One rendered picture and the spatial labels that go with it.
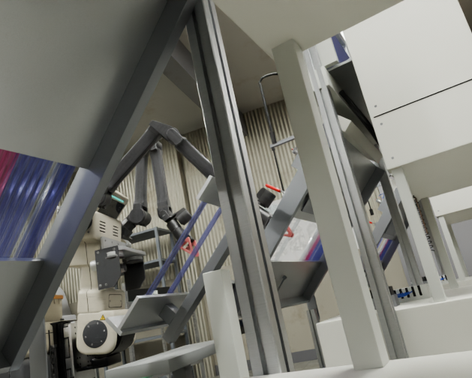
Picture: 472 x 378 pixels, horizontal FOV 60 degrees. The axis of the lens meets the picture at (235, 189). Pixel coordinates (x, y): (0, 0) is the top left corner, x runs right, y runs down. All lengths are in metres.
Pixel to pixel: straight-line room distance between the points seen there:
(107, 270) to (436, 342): 1.18
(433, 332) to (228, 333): 0.53
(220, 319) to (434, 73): 0.91
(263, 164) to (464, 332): 4.57
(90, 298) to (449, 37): 1.54
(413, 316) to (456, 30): 0.80
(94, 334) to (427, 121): 1.40
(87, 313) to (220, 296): 0.77
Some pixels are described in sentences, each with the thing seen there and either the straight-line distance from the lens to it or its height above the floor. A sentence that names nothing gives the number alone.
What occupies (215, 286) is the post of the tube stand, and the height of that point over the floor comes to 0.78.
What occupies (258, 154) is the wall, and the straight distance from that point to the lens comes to 5.63.
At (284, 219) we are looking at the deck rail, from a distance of 1.34.
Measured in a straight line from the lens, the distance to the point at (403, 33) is 1.40.
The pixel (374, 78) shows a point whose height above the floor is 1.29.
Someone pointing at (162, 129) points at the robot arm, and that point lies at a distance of 1.67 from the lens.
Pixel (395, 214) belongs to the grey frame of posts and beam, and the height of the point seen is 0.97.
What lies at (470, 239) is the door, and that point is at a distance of 5.20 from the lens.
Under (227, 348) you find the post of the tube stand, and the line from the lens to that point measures 1.17.
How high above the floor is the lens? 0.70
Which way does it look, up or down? 16 degrees up
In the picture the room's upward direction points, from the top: 12 degrees counter-clockwise
